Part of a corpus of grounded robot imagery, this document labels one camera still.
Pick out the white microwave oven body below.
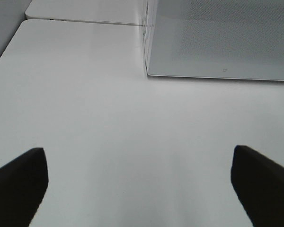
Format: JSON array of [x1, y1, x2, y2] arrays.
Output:
[[142, 0, 154, 76]]

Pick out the white microwave door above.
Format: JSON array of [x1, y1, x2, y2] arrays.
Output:
[[147, 0, 284, 81]]

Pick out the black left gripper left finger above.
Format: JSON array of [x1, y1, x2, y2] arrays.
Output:
[[0, 148, 49, 227]]

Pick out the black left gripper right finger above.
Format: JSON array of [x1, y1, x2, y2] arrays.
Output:
[[231, 145, 284, 227]]

